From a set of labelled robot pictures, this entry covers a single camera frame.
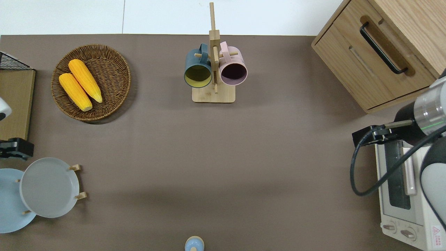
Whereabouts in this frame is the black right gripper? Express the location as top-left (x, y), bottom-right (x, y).
top-left (352, 124), bottom-right (398, 148)

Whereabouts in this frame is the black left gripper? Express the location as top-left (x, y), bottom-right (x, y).
top-left (0, 137), bottom-right (34, 161)

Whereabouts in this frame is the gray plate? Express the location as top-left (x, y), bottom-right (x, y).
top-left (19, 157), bottom-right (80, 219)

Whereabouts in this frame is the light blue plate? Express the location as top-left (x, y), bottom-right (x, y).
top-left (0, 168), bottom-right (37, 234)

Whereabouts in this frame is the low wooden plate rack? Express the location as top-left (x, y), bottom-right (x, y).
top-left (14, 164), bottom-right (87, 215)

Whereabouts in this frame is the white toaster oven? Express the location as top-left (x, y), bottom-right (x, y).
top-left (374, 141), bottom-right (446, 251)

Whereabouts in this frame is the yellow corn cob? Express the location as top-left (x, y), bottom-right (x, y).
top-left (68, 59), bottom-right (103, 104)
top-left (58, 72), bottom-right (93, 112)

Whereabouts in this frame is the light wooden cabinet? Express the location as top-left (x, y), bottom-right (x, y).
top-left (311, 0), bottom-right (446, 114)

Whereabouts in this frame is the round brown wicker basket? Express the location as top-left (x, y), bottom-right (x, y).
top-left (51, 44), bottom-right (131, 122)

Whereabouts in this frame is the pink mug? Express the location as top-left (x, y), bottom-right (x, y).
top-left (218, 41), bottom-right (248, 86)

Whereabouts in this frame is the wooden mug tree stand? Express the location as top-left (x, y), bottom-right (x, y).
top-left (192, 2), bottom-right (239, 104)

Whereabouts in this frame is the dark blue mug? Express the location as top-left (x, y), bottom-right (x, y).
top-left (184, 43), bottom-right (213, 89)

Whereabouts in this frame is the blue service bell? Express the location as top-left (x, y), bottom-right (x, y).
top-left (184, 236), bottom-right (205, 251)

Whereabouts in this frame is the wire and wood shelf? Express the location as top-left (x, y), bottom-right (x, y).
top-left (0, 51), bottom-right (36, 142)

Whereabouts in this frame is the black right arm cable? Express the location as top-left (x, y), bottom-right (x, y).
top-left (350, 125), bottom-right (446, 198)

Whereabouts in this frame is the black cabinet handle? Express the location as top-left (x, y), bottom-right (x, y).
top-left (359, 22), bottom-right (409, 75)

